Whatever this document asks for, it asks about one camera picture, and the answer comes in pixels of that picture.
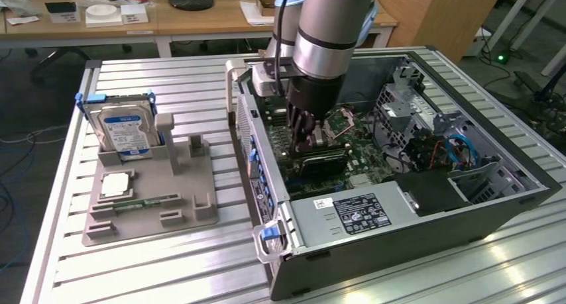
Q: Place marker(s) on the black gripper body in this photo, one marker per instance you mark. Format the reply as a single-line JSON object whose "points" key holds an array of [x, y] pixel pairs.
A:
{"points": [[315, 93]]}

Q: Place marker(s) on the graphics card with metal bracket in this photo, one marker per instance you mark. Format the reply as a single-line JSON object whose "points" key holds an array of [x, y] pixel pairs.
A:
{"points": [[324, 165]]}

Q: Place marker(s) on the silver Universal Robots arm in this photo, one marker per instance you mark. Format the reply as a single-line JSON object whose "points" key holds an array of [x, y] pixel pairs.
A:
{"points": [[327, 52]]}

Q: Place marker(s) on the metal socket cover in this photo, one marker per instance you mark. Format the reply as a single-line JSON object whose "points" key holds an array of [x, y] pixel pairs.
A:
{"points": [[343, 122]]}

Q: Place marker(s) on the green motherboard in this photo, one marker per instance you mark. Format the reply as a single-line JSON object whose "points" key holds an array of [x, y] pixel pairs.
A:
{"points": [[360, 165]]}

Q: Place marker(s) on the silver disk bay cage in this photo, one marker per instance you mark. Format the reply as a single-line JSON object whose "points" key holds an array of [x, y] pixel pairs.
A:
{"points": [[399, 112]]}

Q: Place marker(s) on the white paper stack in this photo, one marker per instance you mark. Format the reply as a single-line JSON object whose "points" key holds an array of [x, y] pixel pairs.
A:
{"points": [[256, 16]]}

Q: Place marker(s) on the grey power supply unit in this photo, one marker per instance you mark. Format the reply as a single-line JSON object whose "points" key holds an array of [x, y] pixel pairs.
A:
{"points": [[354, 218]]}

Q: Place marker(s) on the black plastic air shroud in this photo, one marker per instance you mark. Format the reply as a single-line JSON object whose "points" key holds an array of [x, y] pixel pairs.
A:
{"points": [[431, 193]]}

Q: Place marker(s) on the wooden cabinet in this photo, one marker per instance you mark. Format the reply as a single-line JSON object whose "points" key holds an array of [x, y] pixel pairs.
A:
{"points": [[446, 22]]}

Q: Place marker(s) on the grey plastic parts rack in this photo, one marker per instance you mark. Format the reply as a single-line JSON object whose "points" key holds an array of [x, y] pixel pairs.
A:
{"points": [[145, 181]]}

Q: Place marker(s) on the open black PC case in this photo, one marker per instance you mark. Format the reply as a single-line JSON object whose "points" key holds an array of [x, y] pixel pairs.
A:
{"points": [[398, 244]]}

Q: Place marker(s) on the black round lamp base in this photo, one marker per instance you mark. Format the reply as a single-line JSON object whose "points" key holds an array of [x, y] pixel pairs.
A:
{"points": [[191, 1]]}

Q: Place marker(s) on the hard disk with blue caddy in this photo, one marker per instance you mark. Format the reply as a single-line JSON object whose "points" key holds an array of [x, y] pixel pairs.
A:
{"points": [[123, 131]]}

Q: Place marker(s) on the green RAM stick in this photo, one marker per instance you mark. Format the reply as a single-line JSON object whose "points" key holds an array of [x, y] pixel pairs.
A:
{"points": [[136, 203]]}

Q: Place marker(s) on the silver CPU chip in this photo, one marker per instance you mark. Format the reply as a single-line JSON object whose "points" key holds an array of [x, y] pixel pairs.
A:
{"points": [[115, 185]]}

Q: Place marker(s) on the small plain white box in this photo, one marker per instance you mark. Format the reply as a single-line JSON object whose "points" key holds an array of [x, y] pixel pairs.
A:
{"points": [[133, 14]]}

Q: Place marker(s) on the white box with round insert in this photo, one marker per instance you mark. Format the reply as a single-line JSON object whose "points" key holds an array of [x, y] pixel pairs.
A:
{"points": [[103, 16]]}

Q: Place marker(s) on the black office chair base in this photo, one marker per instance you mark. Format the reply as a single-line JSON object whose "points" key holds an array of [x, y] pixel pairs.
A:
{"points": [[48, 60]]}

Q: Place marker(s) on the white box with black top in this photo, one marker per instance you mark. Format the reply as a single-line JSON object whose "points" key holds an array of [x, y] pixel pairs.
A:
{"points": [[61, 12]]}

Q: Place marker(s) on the long wooden desk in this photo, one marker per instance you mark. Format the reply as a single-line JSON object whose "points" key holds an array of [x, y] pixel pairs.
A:
{"points": [[48, 30]]}

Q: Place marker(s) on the white paper label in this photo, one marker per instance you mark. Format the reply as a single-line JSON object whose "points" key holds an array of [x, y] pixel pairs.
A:
{"points": [[21, 20]]}

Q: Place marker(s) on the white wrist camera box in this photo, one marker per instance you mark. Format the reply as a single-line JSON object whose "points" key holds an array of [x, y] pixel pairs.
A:
{"points": [[264, 83]]}

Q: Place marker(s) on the white desk frame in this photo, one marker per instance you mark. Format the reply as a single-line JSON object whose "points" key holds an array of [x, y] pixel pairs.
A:
{"points": [[503, 22]]}

